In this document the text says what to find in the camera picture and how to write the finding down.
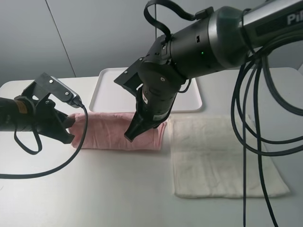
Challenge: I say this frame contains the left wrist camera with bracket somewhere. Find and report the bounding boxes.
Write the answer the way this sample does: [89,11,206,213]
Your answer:
[22,72,84,108]

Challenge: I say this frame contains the right arm black cable bundle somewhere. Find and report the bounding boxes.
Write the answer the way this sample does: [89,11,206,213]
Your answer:
[143,0,303,227]

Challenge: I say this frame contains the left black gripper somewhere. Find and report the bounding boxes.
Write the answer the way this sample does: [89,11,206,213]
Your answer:
[14,96,75,144]

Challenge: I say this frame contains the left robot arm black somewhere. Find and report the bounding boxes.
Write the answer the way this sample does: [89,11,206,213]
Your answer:
[0,96,75,144]

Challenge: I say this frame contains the cream white terry towel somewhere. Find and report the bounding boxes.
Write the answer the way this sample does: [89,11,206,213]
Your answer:
[167,114,291,199]

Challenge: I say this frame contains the white rectangular plastic tray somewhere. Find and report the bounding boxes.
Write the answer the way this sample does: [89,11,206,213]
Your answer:
[89,68,203,113]

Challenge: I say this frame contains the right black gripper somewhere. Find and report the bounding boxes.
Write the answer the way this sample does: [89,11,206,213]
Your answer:
[125,61,186,142]

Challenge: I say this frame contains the left camera black cable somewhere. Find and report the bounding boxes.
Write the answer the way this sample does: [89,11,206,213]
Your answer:
[0,104,89,179]

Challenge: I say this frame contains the pink terry towel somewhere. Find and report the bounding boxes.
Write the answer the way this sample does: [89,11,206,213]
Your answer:
[82,112,167,151]

